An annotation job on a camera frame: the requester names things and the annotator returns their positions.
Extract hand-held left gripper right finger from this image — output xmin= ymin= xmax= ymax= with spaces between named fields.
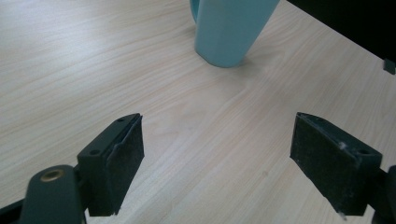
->
xmin=290 ymin=111 xmax=384 ymax=221

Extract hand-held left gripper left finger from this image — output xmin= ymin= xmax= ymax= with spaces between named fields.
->
xmin=77 ymin=112 xmax=146 ymax=217

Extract teal cup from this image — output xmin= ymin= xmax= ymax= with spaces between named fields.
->
xmin=189 ymin=0 xmax=281 ymax=69

